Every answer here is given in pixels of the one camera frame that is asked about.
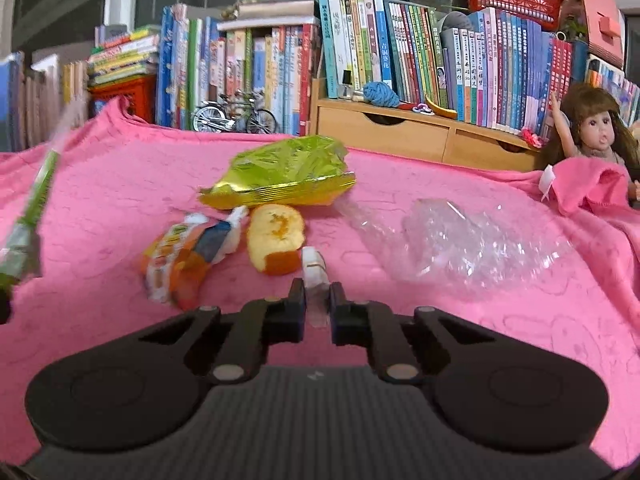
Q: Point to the orange plastic crate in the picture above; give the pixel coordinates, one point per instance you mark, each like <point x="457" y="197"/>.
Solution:
<point x="135" y="97"/>

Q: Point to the green gold snack bag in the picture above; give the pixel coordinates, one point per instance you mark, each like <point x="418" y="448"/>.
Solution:
<point x="285" y="165"/>

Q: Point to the blue yarn ball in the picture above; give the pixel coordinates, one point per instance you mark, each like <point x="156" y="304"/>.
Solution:
<point x="381" y="94"/>

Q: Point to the small glass bottle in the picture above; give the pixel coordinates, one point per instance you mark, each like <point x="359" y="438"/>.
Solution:
<point x="346" y="87"/>

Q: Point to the row of blue pink books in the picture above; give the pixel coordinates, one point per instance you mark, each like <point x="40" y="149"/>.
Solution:
<point x="510" y="70"/>

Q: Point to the pink house shaped box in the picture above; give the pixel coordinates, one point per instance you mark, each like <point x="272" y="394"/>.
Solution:
<point x="595" y="10"/>

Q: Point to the brown haired doll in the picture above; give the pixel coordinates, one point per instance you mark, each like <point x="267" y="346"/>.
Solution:
<point x="595" y="130"/>

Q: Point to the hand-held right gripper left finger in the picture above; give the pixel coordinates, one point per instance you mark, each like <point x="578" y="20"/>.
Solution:
<point x="297" y="310"/>

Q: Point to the row of thin colourful books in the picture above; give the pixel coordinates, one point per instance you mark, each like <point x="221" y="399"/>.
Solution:
<point x="390" y="45"/>

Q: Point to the pink rabbit print towel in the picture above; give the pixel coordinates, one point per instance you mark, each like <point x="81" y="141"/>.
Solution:
<point x="125" y="170"/>

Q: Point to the green stick wrapper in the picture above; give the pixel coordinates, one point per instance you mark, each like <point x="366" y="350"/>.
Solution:
<point x="40" y="190"/>

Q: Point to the red white knot trinket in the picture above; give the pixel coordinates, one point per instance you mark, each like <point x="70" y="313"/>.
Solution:
<point x="417" y="108"/>

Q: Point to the row of small books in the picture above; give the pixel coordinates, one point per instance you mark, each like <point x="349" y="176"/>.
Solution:
<point x="607" y="80"/>

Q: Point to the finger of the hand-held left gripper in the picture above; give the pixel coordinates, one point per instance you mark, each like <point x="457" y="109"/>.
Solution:
<point x="5" y="307"/>

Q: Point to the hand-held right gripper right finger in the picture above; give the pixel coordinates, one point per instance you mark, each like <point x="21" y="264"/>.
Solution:
<point x="337" y="312"/>

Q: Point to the small white wrapper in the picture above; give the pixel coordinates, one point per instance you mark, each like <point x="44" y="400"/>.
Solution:
<point x="315" y="270"/>

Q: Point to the yellow sponge cake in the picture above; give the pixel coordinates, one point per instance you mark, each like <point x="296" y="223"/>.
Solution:
<point x="275" y="235"/>

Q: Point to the grey flat box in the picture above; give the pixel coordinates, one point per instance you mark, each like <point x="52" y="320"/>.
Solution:
<point x="280" y="10"/>

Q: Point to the pink flower trinket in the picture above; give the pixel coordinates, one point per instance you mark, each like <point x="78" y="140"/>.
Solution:
<point x="531" y="137"/>

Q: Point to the row of pale books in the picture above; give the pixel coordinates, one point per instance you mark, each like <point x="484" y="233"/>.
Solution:
<point x="45" y="95"/>

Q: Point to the clear plastic bag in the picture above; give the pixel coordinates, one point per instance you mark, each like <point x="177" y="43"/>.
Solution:
<point x="475" y="250"/>

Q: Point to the stack of flat books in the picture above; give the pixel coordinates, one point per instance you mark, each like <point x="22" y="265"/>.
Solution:
<point x="125" y="57"/>

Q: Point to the black model bicycle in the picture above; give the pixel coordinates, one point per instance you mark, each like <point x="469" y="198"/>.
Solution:
<point x="207" y="121"/>

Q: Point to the wooden drawer organizer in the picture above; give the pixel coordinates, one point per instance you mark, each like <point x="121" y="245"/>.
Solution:
<point x="350" y="125"/>

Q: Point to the yellow banana shaped toy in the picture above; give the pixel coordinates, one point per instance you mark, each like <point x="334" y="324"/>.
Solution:
<point x="442" y="110"/>

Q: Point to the orange white bread wrapper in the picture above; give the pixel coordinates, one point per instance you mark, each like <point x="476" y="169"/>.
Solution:
<point x="180" y="260"/>

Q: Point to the pink fleece cloth with tag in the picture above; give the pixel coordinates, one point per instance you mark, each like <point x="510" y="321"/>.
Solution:
<point x="585" y="185"/>

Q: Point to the row of tall picture books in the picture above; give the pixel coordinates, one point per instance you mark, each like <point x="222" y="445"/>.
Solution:
<point x="240" y="70"/>

